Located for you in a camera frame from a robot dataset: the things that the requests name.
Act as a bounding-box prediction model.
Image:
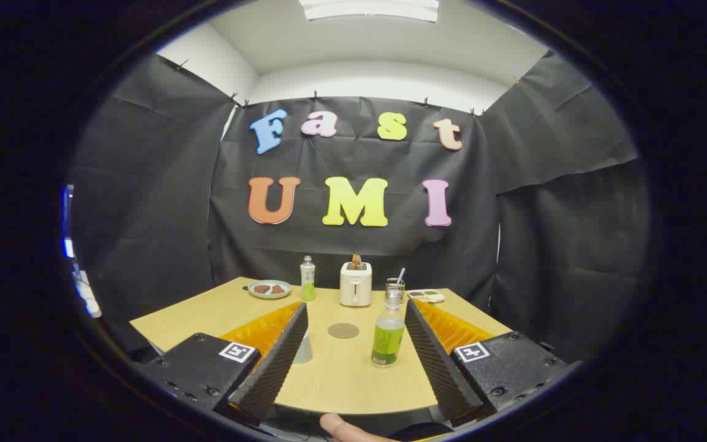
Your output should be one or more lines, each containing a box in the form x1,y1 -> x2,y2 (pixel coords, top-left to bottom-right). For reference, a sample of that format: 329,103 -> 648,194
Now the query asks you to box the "slim green drink bottle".
300,255 -> 316,301

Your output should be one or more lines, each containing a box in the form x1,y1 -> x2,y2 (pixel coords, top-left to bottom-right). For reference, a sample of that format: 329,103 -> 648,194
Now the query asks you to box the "white cup with handle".
292,328 -> 314,364

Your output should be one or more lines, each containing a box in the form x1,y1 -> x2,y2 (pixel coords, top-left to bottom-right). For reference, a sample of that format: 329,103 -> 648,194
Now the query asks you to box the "clear juice bottle green label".
371,295 -> 406,367

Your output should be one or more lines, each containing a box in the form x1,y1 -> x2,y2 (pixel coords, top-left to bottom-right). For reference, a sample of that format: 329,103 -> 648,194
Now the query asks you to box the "white toaster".
339,262 -> 373,308

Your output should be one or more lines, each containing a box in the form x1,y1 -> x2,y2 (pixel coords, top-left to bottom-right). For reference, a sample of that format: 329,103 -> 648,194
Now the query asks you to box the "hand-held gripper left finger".
139,301 -> 309,427

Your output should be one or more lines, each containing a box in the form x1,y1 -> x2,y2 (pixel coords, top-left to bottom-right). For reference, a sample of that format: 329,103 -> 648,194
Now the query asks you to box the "pale green plate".
248,280 -> 292,300

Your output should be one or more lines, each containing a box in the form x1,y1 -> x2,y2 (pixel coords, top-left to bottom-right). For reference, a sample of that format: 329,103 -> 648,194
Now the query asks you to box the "black backdrop cloth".
68,52 -> 652,363

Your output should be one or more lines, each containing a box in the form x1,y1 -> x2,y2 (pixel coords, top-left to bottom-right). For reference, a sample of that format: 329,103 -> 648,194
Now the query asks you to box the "wooden table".
129,276 -> 514,415

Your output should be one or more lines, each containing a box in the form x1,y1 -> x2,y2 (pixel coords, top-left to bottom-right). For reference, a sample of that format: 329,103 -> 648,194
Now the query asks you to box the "ceiling light panel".
299,0 -> 440,23

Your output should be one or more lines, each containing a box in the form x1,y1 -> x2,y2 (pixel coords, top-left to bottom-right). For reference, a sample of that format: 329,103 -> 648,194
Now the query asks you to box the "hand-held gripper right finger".
404,299 -> 570,427

